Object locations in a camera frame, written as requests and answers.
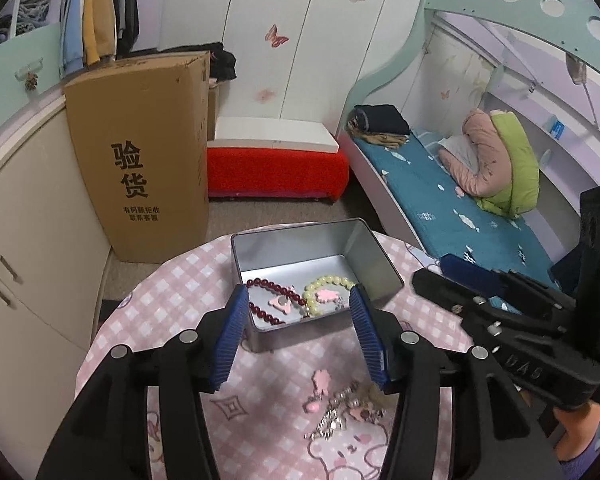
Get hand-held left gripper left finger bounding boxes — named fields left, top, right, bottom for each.
left=35, top=284, right=251, bottom=480

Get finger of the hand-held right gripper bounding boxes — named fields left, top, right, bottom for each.
left=411, top=269, right=600, bottom=412
left=439, top=254, right=577, bottom=322

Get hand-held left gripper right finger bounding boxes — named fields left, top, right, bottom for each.
left=348, top=284, right=566, bottom=480

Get silver metal tin box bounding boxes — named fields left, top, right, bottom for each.
left=230, top=218, right=404, bottom=354

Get pink bear hair clip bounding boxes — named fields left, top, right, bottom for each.
left=268, top=290, right=305, bottom=317

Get pink flower hair clip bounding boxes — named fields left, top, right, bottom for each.
left=314, top=287, right=343, bottom=307

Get pink checkered tablecloth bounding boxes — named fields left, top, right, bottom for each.
left=76, top=222, right=556, bottom=480

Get teal patterned bed sheet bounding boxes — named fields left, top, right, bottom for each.
left=352, top=129, right=555, bottom=313

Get pink quilt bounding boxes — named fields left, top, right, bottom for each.
left=439, top=108, right=513, bottom=198

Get folded pink green blanket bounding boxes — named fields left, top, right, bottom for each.
left=475, top=112, right=541, bottom=219

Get white pillow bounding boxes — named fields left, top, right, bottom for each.
left=434, top=135, right=481, bottom=173

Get folded tan clothes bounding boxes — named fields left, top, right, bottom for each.
left=347, top=120, right=412, bottom=150

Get red bench with white top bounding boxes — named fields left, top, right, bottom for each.
left=207, top=116, right=351, bottom=204

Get folded dark clothes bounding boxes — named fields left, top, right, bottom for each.
left=352, top=104, right=412, bottom=136

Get tall brown cardboard box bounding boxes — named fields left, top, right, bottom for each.
left=62, top=50, right=212, bottom=264

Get beige cabinet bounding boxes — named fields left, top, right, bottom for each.
left=0, top=92, right=112, bottom=431

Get black clothes pile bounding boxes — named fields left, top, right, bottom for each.
left=207, top=42, right=239, bottom=84

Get white wardrobe with butterfly stickers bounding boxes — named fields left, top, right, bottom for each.
left=130, top=0, right=433, bottom=136

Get mint drawer unit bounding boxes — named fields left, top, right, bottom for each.
left=0, top=22, right=65, bottom=136

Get black hanging garment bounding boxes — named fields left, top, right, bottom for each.
left=105, top=0, right=141, bottom=58

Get yellow hanging garment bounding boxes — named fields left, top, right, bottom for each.
left=82, top=0, right=118, bottom=67

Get light blue hanging garment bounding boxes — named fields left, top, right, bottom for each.
left=59, top=0, right=92, bottom=81

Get dark red bead bracelet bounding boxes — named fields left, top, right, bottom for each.
left=245, top=277, right=305, bottom=327

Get pink charm bracelet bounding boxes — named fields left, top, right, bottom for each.
left=347, top=385, right=388, bottom=422

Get pale yellow bead bracelet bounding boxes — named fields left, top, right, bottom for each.
left=301, top=274, right=357, bottom=319

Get silver chain bracelet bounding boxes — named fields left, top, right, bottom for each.
left=304, top=382, right=361, bottom=442

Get mint bunk bed frame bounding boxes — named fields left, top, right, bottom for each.
left=334, top=0, right=600, bottom=281

